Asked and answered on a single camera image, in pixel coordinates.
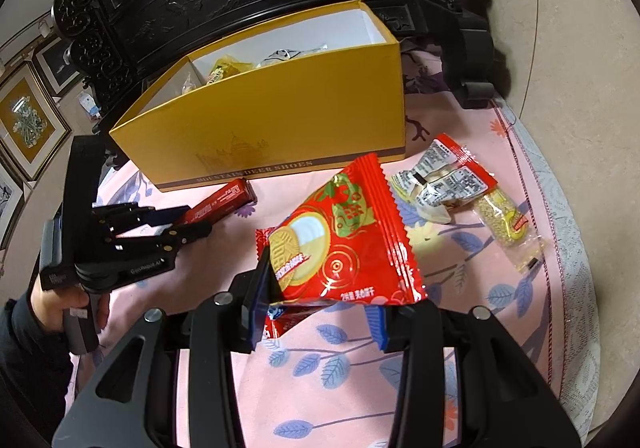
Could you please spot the red biscuit packet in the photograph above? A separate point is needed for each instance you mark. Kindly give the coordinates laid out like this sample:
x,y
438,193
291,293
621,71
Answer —
x,y
350,238

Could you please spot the person's left hand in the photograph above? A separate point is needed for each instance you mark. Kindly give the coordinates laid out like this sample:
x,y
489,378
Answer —
x,y
47,308

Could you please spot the pink floral tablecloth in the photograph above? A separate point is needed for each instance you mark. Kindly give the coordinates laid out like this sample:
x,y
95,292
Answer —
x,y
475,288

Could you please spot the red bar packet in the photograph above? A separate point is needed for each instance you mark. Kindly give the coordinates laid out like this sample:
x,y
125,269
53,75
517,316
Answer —
x,y
220,200

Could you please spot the narrow framed picture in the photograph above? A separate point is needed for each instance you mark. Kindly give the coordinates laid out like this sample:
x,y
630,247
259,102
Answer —
x,y
7,203

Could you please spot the dark framed picture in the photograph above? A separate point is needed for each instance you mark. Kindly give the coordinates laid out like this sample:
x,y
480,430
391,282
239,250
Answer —
x,y
55,65

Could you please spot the gold framed picture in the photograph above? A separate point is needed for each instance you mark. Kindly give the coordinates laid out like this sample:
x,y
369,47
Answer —
x,y
25,122

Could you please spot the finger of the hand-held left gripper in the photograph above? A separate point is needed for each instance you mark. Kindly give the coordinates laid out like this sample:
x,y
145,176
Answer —
x,y
145,214
170,235

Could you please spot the small bright yellow packet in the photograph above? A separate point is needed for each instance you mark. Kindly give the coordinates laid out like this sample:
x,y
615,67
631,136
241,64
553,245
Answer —
x,y
225,67

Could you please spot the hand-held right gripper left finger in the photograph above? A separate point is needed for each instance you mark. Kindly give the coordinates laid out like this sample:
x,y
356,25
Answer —
x,y
262,278

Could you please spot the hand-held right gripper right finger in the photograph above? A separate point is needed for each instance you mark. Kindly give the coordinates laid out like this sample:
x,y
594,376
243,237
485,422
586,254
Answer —
x,y
377,328

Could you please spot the pale yellow snack packet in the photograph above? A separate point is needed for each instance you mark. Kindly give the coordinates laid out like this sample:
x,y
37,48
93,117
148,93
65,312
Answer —
x,y
407,184

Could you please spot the yellow cardboard box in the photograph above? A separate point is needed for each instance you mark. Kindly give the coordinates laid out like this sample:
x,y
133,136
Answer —
x,y
280,117

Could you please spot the white wall notice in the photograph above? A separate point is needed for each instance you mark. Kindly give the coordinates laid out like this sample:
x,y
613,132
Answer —
x,y
89,105

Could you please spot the red white small packet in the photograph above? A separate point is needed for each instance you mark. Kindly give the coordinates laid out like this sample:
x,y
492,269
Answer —
x,y
442,157
465,185

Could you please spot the clear millet crisp packet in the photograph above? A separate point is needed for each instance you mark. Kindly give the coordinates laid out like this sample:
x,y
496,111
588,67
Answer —
x,y
502,220

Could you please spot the clear cracker packet pink edge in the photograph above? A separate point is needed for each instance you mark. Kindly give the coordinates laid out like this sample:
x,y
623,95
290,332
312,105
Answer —
x,y
190,83

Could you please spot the person's left forearm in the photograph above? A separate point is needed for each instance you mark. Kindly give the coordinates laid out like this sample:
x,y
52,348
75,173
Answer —
x,y
30,368

